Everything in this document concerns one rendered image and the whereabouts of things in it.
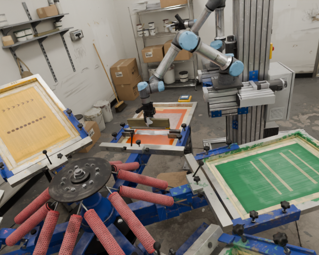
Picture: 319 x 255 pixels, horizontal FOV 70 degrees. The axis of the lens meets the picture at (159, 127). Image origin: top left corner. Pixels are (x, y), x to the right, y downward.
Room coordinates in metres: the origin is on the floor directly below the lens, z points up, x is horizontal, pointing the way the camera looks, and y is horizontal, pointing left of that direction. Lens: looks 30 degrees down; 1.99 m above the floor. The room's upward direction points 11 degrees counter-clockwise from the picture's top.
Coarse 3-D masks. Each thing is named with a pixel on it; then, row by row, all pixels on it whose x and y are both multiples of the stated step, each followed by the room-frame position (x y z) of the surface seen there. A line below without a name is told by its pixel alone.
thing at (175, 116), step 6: (168, 114) 1.98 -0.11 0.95; (174, 114) 1.96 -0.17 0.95; (180, 114) 1.93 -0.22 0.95; (174, 120) 1.84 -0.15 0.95; (180, 120) 1.82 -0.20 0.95; (174, 126) 1.73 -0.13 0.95; (156, 138) 1.60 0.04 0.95; (162, 138) 1.58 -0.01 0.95; (156, 144) 1.51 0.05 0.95; (162, 144) 1.50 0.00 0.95; (168, 144) 1.48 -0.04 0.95
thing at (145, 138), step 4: (156, 112) 2.07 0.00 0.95; (160, 112) 2.06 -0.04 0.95; (164, 112) 2.04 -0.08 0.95; (156, 116) 1.98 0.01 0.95; (160, 116) 1.97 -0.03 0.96; (136, 136) 1.69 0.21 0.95; (140, 136) 1.68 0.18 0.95; (144, 136) 1.67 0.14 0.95; (148, 136) 1.65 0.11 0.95; (128, 140) 1.65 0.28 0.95; (136, 140) 1.63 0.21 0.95; (144, 140) 1.60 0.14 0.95; (148, 140) 1.59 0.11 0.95
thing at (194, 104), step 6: (168, 102) 2.18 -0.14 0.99; (174, 102) 2.16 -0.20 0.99; (180, 102) 2.13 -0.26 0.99; (186, 102) 2.10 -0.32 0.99; (192, 102) 2.07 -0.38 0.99; (192, 108) 1.94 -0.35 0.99; (138, 114) 2.04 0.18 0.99; (192, 114) 1.82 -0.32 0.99; (186, 120) 1.73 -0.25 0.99; (120, 138) 1.65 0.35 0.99; (144, 144) 1.49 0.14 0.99
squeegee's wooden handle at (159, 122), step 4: (128, 120) 1.67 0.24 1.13; (132, 120) 1.65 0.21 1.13; (136, 120) 1.64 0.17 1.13; (140, 120) 1.63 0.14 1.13; (152, 120) 1.58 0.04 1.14; (156, 120) 1.57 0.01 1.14; (160, 120) 1.56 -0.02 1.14; (164, 120) 1.55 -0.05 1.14; (168, 120) 1.54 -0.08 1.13; (128, 124) 1.67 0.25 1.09; (132, 124) 1.66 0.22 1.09; (136, 124) 1.64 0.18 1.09; (140, 124) 1.63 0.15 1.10; (144, 124) 1.62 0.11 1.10; (152, 124) 1.59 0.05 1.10; (156, 124) 1.57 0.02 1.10; (160, 124) 1.56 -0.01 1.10; (164, 124) 1.55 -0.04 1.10; (168, 124) 1.54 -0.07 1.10
